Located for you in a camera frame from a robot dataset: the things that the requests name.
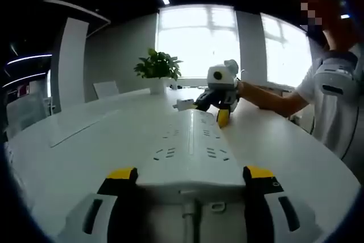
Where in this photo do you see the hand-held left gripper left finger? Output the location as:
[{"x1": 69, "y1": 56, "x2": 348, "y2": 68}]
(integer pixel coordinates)
[{"x1": 56, "y1": 166, "x2": 150, "y2": 243}]

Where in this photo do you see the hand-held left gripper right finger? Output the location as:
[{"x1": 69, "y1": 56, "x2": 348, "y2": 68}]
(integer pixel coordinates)
[{"x1": 242, "y1": 165, "x2": 324, "y2": 243}]

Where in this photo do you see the small white charger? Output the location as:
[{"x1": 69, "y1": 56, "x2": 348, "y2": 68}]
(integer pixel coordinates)
[{"x1": 172, "y1": 98, "x2": 197, "y2": 112}]

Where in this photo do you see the white power strip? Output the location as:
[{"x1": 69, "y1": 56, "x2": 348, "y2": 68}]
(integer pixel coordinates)
[{"x1": 136, "y1": 109, "x2": 247, "y2": 214}]

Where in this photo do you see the white power strip cable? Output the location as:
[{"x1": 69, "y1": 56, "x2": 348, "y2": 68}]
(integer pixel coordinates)
[{"x1": 181, "y1": 197, "x2": 201, "y2": 243}]

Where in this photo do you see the white desk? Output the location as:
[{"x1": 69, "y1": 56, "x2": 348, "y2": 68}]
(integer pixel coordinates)
[{"x1": 4, "y1": 86, "x2": 362, "y2": 243}]

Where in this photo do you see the curved ceiling light strip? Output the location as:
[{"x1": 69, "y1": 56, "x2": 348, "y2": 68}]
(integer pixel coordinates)
[
  {"x1": 7, "y1": 53, "x2": 53, "y2": 66},
  {"x1": 2, "y1": 72, "x2": 48, "y2": 89}
]

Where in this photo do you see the person's right hand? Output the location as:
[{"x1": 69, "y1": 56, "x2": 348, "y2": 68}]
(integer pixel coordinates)
[{"x1": 237, "y1": 81, "x2": 257, "y2": 106}]

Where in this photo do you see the wide bright window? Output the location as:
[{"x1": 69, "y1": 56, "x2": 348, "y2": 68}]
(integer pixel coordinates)
[{"x1": 158, "y1": 5, "x2": 241, "y2": 80}]

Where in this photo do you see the potted green plant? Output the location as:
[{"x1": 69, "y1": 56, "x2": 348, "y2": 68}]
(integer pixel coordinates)
[{"x1": 133, "y1": 48, "x2": 184, "y2": 95}]

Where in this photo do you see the narrow bright window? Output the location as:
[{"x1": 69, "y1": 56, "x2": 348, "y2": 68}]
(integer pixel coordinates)
[{"x1": 261, "y1": 12, "x2": 312, "y2": 87}]

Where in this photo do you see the person's white shirt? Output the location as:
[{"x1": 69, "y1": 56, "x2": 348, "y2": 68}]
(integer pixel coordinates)
[{"x1": 295, "y1": 43, "x2": 364, "y2": 161}]

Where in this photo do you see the small white chair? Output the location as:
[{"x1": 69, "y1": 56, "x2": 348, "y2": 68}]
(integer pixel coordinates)
[{"x1": 93, "y1": 80, "x2": 119, "y2": 100}]

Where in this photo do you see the grey chest-worn device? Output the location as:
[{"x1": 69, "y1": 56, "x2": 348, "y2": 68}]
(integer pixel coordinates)
[{"x1": 314, "y1": 56, "x2": 359, "y2": 104}]

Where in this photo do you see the person's head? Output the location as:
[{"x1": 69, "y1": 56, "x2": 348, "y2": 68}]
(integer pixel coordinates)
[{"x1": 305, "y1": 0, "x2": 361, "y2": 53}]

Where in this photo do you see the white armrest office chair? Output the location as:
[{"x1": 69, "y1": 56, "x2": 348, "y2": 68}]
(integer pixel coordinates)
[{"x1": 42, "y1": 96, "x2": 56, "y2": 116}]

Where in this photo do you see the large white mesh chair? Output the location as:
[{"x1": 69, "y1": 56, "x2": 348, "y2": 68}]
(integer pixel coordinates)
[{"x1": 5, "y1": 94, "x2": 49, "y2": 138}]

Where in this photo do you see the desk cable cover flap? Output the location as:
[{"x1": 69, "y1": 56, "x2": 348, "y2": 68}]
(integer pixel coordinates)
[{"x1": 48, "y1": 108, "x2": 120, "y2": 149}]

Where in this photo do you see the black worn device cable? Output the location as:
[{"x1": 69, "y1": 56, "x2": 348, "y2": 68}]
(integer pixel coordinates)
[{"x1": 340, "y1": 103, "x2": 359, "y2": 161}]

